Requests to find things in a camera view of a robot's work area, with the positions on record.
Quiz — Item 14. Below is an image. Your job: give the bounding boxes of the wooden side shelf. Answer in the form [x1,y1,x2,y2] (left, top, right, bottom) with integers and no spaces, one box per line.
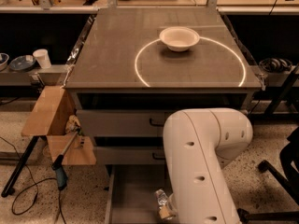
[21,86,96,165]

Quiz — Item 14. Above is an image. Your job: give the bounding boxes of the grey drawer cabinet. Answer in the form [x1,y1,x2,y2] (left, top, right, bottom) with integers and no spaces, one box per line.
[64,7,262,173]

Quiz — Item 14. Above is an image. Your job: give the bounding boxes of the grey bottom drawer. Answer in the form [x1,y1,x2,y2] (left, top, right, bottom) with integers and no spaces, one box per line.
[105,165,178,224]

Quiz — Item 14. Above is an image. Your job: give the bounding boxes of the black table leg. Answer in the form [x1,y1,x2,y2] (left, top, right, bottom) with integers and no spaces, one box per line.
[1,136,38,198]

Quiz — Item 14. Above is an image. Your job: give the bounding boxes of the grey drawer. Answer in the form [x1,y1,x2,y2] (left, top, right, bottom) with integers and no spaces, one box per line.
[105,165,178,224]
[93,147,165,165]
[76,109,249,138]

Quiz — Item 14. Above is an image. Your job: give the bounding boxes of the small bowl at left edge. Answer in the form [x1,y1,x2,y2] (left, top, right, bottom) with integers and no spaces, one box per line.
[0,53,9,71]

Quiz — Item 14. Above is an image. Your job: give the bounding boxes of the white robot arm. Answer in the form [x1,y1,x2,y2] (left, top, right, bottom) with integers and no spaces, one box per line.
[163,108,253,224]

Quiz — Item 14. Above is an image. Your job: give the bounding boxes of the grey top drawer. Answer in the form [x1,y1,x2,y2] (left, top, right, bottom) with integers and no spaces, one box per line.
[76,109,249,138]

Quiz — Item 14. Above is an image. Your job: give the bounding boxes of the white bowl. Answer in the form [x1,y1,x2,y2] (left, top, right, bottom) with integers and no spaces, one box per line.
[159,26,200,52]

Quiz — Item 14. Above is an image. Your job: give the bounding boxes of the white paper cup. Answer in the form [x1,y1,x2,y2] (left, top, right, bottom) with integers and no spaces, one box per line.
[33,49,51,69]

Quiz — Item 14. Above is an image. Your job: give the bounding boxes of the grey middle drawer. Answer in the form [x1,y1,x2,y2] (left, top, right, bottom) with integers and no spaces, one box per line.
[93,147,165,165]

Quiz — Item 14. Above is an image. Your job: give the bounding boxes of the blue handled tool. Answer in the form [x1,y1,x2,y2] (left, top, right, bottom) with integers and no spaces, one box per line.
[51,131,79,191]

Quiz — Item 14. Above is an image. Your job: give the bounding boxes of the black coiled cable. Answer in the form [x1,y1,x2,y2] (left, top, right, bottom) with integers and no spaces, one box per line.
[258,57,293,74]

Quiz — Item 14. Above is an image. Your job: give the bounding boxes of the blue plate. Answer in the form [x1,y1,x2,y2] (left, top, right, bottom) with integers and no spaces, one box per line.
[8,55,36,72]

